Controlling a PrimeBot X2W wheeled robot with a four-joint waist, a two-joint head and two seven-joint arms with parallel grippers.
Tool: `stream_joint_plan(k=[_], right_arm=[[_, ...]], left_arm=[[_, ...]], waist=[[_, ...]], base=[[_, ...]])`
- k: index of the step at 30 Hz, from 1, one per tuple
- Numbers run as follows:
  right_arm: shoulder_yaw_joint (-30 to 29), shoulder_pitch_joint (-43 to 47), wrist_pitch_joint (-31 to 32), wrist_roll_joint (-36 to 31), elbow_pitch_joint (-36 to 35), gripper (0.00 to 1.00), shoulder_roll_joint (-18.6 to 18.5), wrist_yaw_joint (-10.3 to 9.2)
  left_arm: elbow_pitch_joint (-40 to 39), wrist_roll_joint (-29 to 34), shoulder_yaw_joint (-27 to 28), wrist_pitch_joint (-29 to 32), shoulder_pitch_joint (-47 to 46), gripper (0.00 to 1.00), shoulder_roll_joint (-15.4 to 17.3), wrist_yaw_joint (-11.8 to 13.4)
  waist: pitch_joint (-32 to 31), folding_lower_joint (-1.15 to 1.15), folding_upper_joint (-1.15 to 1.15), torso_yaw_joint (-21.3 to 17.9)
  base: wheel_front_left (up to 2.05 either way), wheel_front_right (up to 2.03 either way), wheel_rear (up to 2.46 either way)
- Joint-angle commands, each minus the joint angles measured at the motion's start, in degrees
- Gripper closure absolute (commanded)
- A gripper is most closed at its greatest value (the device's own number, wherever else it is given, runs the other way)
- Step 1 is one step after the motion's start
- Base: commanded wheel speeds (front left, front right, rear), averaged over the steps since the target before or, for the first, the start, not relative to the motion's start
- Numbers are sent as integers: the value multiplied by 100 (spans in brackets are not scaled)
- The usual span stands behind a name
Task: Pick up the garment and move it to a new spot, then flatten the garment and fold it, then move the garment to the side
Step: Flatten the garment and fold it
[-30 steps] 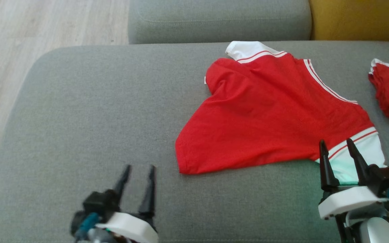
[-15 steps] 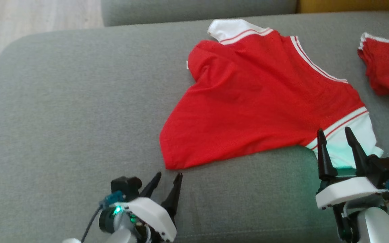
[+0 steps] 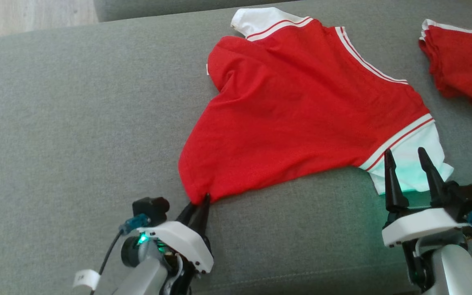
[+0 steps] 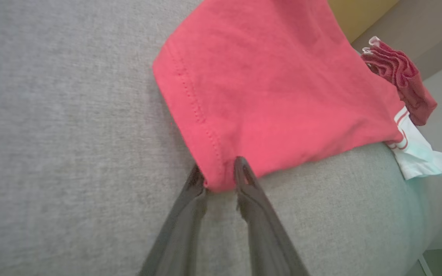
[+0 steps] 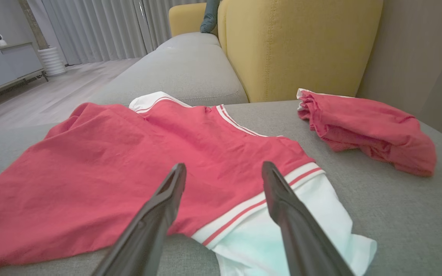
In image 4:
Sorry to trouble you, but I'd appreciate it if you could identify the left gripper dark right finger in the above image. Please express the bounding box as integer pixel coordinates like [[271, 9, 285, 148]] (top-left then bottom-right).
[[233, 156, 310, 276]]

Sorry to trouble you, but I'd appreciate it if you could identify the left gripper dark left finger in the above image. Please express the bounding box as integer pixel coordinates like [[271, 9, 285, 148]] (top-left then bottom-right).
[[139, 164, 208, 276]]

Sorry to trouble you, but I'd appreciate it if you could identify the red Bulls basketball jersey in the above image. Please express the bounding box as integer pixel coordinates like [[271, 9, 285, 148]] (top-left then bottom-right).
[[152, 0, 406, 193]]

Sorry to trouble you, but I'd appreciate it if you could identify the red and white mesh garment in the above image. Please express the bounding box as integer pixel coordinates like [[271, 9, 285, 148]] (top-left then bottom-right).
[[361, 36, 442, 181]]

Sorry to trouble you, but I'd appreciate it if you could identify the yellow sofa backrest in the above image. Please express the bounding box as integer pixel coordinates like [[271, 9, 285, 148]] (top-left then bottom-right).
[[328, 0, 400, 43]]

